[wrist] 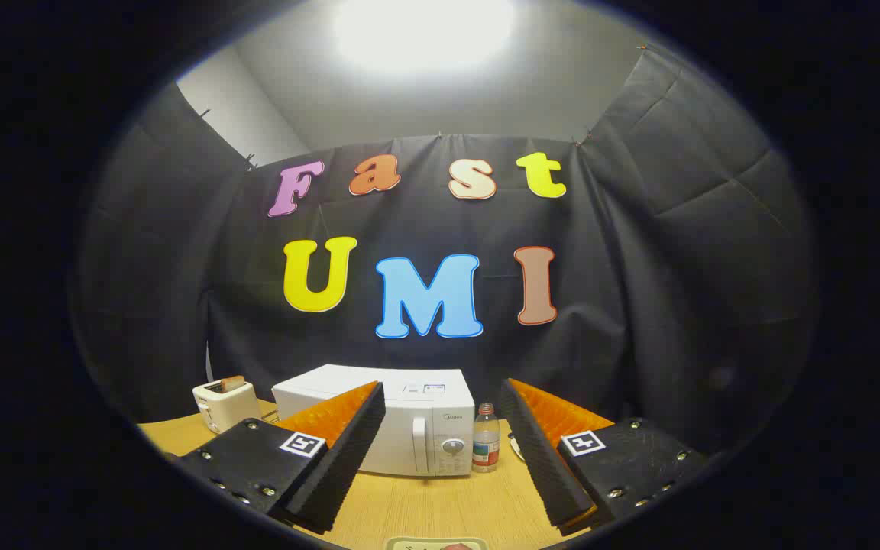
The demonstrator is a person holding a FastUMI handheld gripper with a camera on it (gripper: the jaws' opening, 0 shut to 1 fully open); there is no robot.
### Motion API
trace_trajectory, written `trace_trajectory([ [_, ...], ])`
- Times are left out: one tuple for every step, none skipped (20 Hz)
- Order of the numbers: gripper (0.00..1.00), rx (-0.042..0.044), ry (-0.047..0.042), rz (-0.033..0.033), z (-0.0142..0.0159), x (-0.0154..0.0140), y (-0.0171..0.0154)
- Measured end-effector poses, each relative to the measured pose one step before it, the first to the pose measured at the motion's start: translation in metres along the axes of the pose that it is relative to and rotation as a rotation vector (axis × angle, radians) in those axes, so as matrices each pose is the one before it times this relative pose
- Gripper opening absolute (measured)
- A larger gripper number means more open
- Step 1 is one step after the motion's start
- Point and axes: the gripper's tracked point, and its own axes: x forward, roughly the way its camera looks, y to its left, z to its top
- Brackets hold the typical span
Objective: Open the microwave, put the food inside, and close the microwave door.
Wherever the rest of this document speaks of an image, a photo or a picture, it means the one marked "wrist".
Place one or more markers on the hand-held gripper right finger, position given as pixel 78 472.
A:
pixel 539 458

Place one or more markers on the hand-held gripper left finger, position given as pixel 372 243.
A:
pixel 341 466

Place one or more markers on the white microwave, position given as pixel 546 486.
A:
pixel 409 435

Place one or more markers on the white divided dish with beans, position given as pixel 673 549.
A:
pixel 516 447

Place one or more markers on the clear bottle with red cap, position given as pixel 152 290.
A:
pixel 486 447

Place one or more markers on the white patterned plate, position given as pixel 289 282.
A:
pixel 409 545

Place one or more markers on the white toaster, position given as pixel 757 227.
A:
pixel 218 409

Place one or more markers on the brown toast slice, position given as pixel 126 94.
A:
pixel 232 383

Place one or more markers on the ceiling light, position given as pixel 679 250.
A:
pixel 425 30

